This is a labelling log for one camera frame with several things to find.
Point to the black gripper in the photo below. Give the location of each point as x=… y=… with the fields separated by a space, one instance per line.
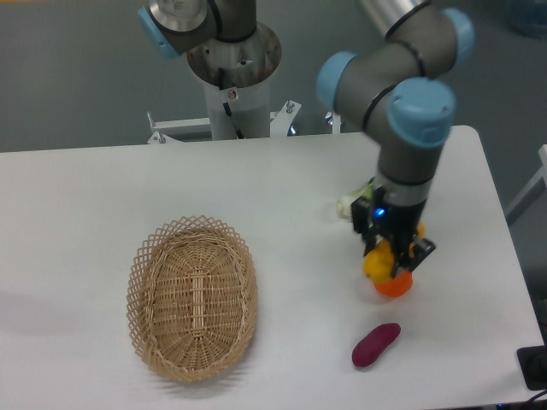
x=397 y=224

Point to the yellow mango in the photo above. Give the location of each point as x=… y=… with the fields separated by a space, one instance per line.
x=378 y=263

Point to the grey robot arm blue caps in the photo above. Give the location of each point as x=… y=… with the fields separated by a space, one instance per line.
x=395 y=96

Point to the green bok choy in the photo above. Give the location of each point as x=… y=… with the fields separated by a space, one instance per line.
x=343 y=204

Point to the orange tangerine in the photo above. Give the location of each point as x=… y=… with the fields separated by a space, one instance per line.
x=395 y=287

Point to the purple sweet potato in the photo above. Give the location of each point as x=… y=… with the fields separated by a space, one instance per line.
x=373 y=345

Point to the black device at table edge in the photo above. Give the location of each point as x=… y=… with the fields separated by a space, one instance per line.
x=532 y=361

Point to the woven wicker basket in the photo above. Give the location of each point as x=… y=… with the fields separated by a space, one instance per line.
x=192 y=299

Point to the white frame at right edge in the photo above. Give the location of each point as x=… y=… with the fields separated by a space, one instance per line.
x=529 y=193

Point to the white metal base frame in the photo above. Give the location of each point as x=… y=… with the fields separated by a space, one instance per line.
x=282 y=124

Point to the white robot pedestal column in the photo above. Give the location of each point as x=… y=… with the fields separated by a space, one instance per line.
x=236 y=81

